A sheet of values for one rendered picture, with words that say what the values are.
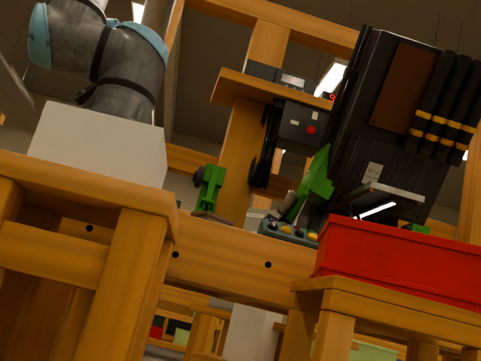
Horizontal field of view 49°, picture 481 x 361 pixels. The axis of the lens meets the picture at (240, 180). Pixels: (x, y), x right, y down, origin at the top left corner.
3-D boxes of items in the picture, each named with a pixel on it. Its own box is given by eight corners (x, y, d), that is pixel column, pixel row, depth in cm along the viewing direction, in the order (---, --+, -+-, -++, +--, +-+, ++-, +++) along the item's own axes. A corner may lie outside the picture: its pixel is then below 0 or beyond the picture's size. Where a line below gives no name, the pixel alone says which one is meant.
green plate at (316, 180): (322, 214, 154) (351, 156, 160) (298, 199, 154) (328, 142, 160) (310, 220, 165) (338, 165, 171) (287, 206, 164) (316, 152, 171)
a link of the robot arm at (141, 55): (159, 90, 98) (177, 30, 102) (89, 66, 96) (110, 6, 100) (152, 114, 109) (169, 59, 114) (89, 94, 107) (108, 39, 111)
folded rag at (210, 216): (217, 233, 139) (220, 222, 140) (235, 233, 133) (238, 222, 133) (186, 221, 133) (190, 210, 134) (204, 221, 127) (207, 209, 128)
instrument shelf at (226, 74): (448, 147, 197) (449, 137, 198) (219, 76, 186) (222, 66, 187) (414, 164, 221) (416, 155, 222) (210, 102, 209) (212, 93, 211)
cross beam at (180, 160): (454, 247, 211) (457, 225, 213) (139, 158, 195) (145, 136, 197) (447, 248, 216) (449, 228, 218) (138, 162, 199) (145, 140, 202)
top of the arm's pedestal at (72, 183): (169, 216, 80) (175, 192, 81) (-35, 165, 80) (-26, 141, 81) (176, 245, 111) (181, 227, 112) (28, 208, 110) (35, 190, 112)
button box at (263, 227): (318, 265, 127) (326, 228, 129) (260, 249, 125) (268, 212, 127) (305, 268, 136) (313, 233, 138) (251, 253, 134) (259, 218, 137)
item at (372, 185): (424, 207, 141) (425, 196, 142) (368, 190, 139) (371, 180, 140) (363, 227, 179) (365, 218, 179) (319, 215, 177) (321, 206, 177)
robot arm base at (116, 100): (149, 132, 93) (163, 84, 96) (64, 112, 92) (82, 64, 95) (152, 162, 107) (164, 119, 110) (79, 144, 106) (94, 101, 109)
